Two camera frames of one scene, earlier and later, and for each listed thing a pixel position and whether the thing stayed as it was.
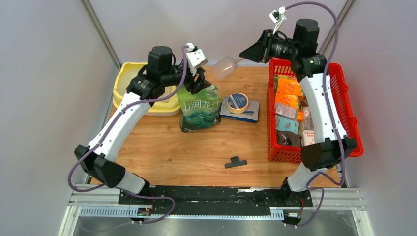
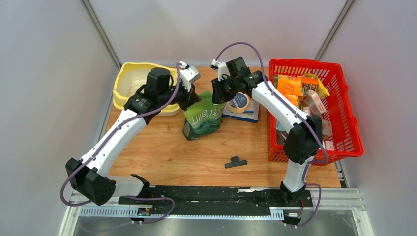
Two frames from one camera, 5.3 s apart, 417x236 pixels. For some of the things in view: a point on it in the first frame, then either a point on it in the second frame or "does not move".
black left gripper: [200, 84] → [189, 98]
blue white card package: [251, 115] does not move
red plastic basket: [282, 152] does not move
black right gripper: [260, 52] → [218, 97]
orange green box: [287, 90] does not move
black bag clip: [235, 162] does not move
